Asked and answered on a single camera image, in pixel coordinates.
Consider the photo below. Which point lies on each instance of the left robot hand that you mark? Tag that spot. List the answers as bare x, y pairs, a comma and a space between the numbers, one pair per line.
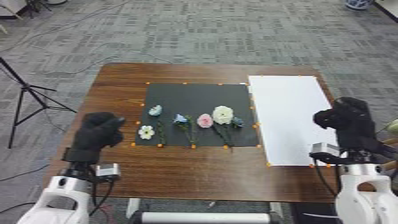
98, 131

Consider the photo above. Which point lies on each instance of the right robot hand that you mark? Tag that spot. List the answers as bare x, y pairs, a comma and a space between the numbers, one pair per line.
348, 123

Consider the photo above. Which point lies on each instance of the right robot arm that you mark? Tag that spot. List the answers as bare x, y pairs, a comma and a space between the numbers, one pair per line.
364, 190

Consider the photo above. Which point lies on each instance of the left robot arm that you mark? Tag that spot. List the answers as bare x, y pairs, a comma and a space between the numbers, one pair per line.
64, 190

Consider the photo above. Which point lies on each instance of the small white flower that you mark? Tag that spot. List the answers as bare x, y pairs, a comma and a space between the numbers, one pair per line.
146, 132

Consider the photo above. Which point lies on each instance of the white sheet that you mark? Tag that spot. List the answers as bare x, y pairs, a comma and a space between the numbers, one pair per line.
290, 116

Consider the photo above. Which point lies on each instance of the light blue flower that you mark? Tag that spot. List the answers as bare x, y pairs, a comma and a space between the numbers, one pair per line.
155, 110

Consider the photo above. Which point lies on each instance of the black tripod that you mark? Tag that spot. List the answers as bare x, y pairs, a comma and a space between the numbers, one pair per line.
27, 90

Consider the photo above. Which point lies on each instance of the pink flower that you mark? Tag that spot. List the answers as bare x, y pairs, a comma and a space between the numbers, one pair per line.
204, 121

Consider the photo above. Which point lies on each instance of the dark blue flower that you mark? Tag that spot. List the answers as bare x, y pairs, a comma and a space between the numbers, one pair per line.
236, 122

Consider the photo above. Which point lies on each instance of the dark mat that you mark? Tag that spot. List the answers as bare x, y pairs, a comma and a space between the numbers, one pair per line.
197, 96

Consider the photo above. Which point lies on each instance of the large cream flower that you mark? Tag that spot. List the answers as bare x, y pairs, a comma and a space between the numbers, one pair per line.
222, 114

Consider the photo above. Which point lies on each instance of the pale grey bar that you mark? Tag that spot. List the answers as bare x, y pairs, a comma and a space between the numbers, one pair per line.
204, 218

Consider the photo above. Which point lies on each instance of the blue white pot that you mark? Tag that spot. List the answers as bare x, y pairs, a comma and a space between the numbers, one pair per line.
359, 3

